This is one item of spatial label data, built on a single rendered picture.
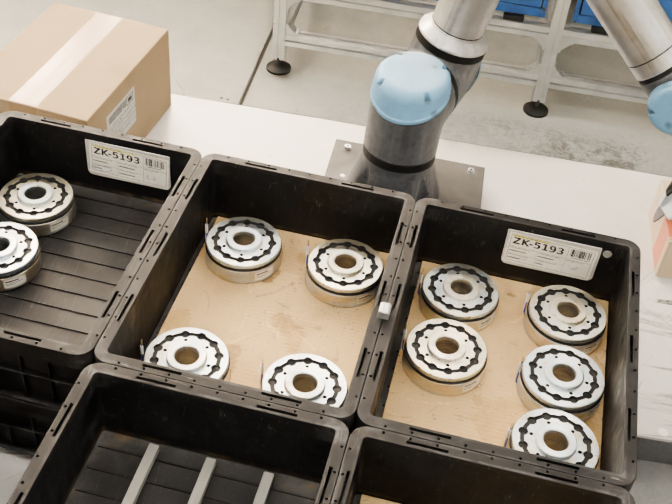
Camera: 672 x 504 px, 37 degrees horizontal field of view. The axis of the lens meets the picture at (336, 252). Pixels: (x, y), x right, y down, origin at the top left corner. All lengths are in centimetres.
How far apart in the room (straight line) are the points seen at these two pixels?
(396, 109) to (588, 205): 45
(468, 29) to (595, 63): 204
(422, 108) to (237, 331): 44
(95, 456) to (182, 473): 10
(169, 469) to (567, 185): 95
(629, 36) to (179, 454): 77
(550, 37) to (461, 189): 149
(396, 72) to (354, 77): 179
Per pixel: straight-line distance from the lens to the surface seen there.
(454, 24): 160
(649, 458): 144
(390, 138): 154
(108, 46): 179
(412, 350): 127
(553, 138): 320
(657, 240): 174
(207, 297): 135
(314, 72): 333
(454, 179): 173
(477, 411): 126
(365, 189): 138
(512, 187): 181
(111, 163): 148
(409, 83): 152
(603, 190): 185
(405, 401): 125
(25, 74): 173
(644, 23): 140
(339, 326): 132
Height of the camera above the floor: 179
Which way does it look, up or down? 42 degrees down
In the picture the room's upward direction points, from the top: 6 degrees clockwise
